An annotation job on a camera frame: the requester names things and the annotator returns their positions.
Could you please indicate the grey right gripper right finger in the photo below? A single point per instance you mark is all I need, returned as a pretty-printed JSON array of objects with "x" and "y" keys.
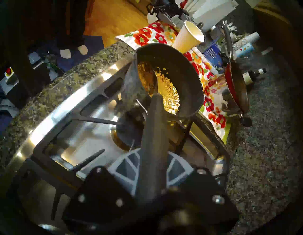
[{"x": 201, "y": 196}]

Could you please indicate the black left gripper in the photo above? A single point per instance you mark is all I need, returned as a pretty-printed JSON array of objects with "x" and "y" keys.
[{"x": 165, "y": 7}]

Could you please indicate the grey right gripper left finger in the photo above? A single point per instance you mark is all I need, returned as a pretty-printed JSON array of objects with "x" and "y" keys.
[{"x": 106, "y": 196}]

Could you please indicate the white paper cup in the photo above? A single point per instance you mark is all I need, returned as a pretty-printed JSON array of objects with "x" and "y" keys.
[{"x": 187, "y": 38}]

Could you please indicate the dark grey saucepan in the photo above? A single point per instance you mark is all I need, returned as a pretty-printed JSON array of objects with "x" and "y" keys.
[{"x": 187, "y": 78}]

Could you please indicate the shiny steel stock pot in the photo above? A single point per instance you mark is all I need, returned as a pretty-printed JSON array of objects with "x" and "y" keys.
[{"x": 233, "y": 111}]

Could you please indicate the blue foil sheet box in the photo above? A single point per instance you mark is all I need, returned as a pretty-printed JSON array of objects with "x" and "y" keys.
[{"x": 213, "y": 55}]

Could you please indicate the cup of white utensils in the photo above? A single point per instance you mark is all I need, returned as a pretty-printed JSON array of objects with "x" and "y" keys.
[{"x": 230, "y": 27}]

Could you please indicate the stainless steel gas cooktop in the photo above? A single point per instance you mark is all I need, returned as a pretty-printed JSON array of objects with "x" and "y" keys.
[{"x": 78, "y": 132}]

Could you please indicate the floral kitchen towel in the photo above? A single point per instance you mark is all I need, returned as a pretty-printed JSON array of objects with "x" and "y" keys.
[{"x": 208, "y": 83}]

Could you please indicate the stack of white paper cups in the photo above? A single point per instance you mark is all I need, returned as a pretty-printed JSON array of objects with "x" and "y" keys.
[{"x": 246, "y": 40}]

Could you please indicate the leaf print paper cup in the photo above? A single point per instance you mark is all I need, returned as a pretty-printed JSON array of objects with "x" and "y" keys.
[{"x": 245, "y": 50}]

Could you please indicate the navy blue fabric cover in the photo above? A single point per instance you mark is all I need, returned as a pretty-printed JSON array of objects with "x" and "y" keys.
[{"x": 94, "y": 45}]

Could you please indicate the dark bottle white cap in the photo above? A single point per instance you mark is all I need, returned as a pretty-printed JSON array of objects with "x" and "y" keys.
[{"x": 251, "y": 77}]

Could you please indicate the white sock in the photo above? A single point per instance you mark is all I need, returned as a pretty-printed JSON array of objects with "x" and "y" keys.
[
  {"x": 65, "y": 53},
  {"x": 82, "y": 49}
]

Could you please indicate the person in black trousers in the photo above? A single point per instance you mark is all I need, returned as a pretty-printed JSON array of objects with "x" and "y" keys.
[{"x": 35, "y": 21}]

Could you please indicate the red emergency stop button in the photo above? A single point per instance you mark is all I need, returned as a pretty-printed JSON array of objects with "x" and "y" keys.
[{"x": 9, "y": 71}]

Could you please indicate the white wall switch plate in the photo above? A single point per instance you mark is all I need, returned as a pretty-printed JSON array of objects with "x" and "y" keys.
[{"x": 267, "y": 51}]

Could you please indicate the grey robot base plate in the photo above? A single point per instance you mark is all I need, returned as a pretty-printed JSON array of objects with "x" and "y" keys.
[{"x": 42, "y": 64}]

